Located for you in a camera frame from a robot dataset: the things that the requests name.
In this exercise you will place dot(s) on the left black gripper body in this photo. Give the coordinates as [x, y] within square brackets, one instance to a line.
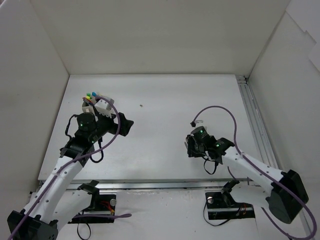
[122, 124]

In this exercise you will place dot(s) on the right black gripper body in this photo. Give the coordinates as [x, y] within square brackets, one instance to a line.
[191, 149]

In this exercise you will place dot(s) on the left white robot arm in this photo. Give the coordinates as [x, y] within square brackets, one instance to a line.
[46, 214]

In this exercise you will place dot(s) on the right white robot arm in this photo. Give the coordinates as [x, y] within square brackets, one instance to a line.
[282, 193]

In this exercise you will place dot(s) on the white round divided container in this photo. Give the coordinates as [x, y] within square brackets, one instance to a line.
[89, 105]

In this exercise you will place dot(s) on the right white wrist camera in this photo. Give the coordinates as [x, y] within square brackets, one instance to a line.
[196, 122]

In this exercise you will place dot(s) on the aluminium rail front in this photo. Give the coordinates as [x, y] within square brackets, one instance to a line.
[160, 185]

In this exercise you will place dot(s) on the aluminium rail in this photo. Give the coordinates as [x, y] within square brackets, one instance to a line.
[160, 185]
[256, 122]

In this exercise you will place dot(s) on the aluminium rail right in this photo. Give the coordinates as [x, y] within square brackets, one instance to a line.
[256, 122]

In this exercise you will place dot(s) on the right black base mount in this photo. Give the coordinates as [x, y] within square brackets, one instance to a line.
[220, 208]

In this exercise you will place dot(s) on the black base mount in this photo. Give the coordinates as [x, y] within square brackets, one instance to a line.
[220, 208]
[104, 205]

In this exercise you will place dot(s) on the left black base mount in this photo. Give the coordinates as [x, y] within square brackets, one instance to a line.
[104, 205]

